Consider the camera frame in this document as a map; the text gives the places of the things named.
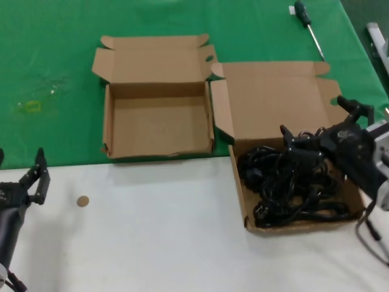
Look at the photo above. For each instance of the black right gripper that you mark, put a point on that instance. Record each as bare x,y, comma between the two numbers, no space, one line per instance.
355,152

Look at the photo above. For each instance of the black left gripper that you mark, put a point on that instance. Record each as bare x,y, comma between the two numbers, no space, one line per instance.
12,197

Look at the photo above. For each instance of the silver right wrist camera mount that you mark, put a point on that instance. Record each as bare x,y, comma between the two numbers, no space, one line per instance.
381,143

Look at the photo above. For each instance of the small white paper tag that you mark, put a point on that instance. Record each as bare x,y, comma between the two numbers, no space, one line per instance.
291,10

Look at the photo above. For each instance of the green table cloth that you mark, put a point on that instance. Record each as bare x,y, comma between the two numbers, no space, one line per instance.
45,45

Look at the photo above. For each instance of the empty brown cardboard box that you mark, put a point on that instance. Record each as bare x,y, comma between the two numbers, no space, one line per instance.
136,67

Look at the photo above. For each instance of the grey metal bracket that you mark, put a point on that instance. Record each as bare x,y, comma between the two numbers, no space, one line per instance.
377,33

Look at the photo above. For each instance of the round brown cardboard disc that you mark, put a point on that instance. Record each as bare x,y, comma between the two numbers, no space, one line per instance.
83,201

